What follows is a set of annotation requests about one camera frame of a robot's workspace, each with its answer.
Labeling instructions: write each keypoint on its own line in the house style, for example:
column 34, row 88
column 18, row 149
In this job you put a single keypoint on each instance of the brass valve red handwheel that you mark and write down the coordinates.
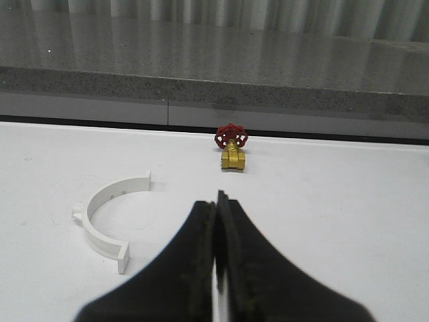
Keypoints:
column 231, row 138

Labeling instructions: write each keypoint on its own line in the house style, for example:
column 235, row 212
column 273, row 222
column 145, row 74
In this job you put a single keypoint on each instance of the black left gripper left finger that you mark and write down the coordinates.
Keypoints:
column 175, row 286

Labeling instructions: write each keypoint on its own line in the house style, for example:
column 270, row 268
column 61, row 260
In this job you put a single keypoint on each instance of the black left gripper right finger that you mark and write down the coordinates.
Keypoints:
column 262, row 285

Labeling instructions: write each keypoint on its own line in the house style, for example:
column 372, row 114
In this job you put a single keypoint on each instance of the white half pipe clamp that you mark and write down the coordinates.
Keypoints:
column 83, row 212

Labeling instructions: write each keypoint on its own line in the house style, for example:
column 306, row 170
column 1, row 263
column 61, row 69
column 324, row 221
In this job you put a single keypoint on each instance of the grey stone counter ledge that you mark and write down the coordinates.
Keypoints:
column 122, row 71

